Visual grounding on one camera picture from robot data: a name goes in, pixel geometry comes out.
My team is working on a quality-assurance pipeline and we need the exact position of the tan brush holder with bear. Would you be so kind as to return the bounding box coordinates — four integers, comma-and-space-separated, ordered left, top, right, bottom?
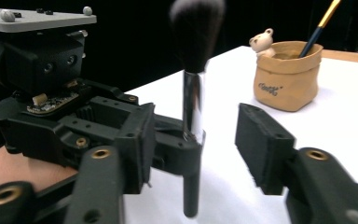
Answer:
249, 27, 324, 113

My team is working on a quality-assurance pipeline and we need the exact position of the wooden table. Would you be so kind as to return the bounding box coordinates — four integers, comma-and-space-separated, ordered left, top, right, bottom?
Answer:
321, 49, 358, 65

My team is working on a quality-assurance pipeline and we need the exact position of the white table mat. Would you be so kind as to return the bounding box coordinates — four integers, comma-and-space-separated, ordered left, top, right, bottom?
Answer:
122, 46, 358, 224

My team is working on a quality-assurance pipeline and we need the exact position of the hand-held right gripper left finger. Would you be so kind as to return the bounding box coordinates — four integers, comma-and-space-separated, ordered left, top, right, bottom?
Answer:
63, 102, 157, 224

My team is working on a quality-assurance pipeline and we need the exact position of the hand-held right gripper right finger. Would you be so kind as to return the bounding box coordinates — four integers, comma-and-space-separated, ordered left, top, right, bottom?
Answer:
235, 103, 358, 224

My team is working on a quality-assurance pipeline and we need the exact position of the black makeup brush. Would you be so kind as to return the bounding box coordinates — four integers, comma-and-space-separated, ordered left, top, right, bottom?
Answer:
169, 0, 227, 218

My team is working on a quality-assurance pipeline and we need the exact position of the thin dark paint brush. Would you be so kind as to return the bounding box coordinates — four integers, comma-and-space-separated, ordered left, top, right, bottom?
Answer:
298, 0, 342, 59

